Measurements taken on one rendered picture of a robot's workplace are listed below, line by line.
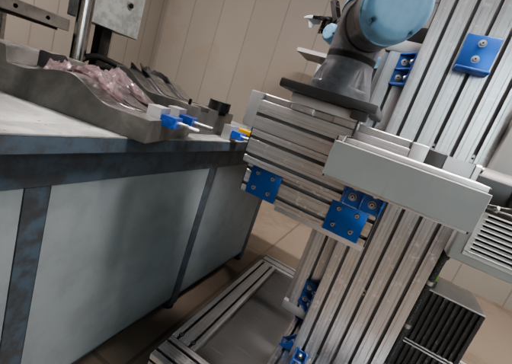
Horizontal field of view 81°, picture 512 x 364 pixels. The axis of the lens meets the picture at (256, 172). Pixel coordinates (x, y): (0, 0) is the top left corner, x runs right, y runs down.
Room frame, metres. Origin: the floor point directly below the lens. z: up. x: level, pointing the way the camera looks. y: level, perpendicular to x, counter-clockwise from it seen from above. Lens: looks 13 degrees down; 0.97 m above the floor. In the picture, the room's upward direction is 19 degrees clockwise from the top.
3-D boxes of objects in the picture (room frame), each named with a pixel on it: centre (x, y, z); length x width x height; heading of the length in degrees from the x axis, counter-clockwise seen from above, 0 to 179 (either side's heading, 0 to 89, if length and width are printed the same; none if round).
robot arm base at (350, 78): (0.78, -0.13, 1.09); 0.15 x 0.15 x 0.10
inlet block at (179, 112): (0.85, 0.22, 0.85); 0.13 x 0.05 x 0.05; 85
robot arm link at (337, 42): (0.77, -0.13, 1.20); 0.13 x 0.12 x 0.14; 4
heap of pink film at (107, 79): (0.82, 0.49, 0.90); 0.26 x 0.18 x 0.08; 85
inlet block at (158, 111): (0.74, 0.23, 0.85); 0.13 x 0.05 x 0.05; 85
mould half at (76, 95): (0.81, 0.50, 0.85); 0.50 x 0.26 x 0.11; 85
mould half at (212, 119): (1.17, 0.44, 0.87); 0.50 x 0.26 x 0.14; 67
